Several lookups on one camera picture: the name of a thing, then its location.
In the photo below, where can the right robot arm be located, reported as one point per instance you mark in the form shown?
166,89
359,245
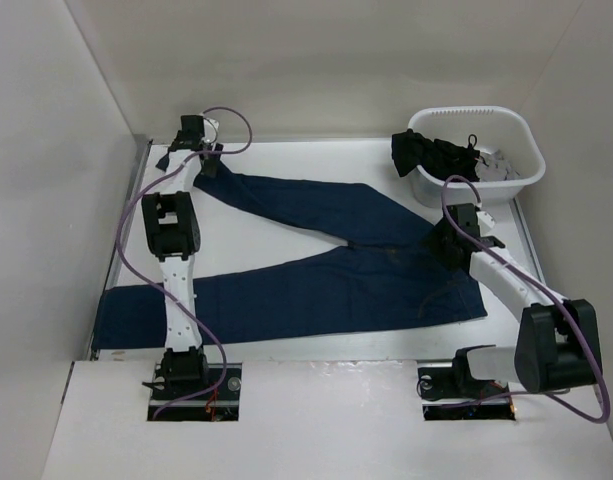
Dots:
555,333

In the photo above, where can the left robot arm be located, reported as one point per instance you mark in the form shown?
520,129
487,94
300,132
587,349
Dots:
173,238

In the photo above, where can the black garment in basket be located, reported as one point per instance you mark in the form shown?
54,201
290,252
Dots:
439,158

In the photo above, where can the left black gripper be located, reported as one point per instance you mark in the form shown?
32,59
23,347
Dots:
209,166

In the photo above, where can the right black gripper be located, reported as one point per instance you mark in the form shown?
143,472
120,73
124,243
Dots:
433,244

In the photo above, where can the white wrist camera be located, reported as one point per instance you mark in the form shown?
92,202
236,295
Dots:
486,222
211,130

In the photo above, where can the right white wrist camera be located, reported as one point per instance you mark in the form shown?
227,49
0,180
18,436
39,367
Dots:
486,222

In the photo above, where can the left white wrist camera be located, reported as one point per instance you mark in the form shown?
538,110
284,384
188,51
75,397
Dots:
211,130

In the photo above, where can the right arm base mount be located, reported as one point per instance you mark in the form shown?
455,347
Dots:
449,392

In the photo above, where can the grey white garment in basket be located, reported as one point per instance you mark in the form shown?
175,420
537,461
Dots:
494,167

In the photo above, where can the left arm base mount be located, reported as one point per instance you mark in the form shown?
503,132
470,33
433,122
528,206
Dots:
186,388

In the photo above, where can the dark blue denim trousers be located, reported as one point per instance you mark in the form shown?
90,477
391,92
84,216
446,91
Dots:
379,278

